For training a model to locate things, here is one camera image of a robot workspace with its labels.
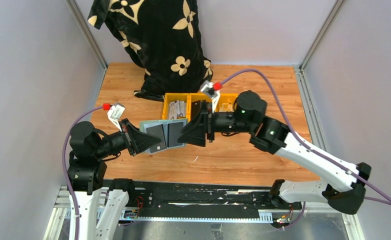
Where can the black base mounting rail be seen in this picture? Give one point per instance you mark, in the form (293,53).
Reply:
(191,201)

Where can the green leather card holder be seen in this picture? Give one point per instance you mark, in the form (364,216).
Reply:
(159,129)

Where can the black floral blanket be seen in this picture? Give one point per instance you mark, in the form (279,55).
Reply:
(160,36)

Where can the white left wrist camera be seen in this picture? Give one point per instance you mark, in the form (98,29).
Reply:
(114,113)

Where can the right yellow plastic bin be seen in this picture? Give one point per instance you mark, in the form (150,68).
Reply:
(226,97)

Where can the black cards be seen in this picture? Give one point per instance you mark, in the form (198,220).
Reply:
(195,109)

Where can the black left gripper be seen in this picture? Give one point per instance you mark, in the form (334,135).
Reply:
(139,141)

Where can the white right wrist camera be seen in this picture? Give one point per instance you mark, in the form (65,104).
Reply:
(212,90)

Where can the silver grey cards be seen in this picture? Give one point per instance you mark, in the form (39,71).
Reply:
(177,110)

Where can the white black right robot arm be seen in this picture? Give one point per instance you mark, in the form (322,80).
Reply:
(341,184)

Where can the left yellow plastic bin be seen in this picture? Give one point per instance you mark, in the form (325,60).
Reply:
(172,97)

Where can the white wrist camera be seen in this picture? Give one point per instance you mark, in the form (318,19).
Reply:
(114,113)
(212,90)

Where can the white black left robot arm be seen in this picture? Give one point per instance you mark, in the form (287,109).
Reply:
(91,149)

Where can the gold beige cards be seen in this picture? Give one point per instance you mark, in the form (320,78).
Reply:
(226,107)

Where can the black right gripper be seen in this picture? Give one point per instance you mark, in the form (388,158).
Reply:
(204,123)

